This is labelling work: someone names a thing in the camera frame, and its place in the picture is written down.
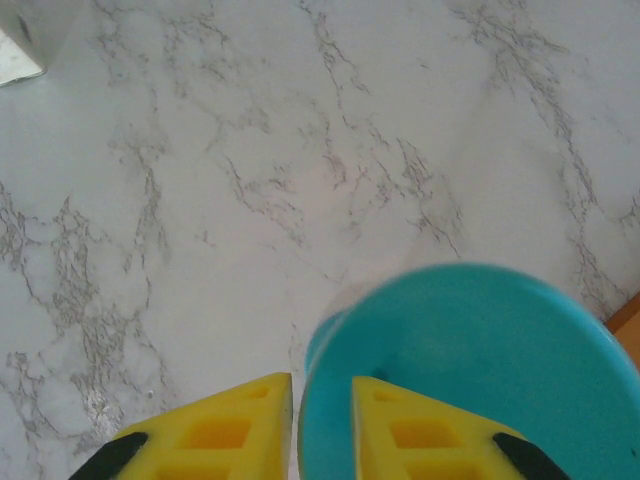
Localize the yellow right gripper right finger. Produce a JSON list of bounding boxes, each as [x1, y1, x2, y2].
[[352, 374, 574, 480]]

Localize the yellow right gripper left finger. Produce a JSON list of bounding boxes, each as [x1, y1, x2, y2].
[[67, 372, 294, 480]]

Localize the teal wine glass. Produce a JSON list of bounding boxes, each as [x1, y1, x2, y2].
[[298, 262, 640, 480]]

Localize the gold wire glass rack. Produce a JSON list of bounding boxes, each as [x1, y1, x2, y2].
[[602, 289, 640, 346]]

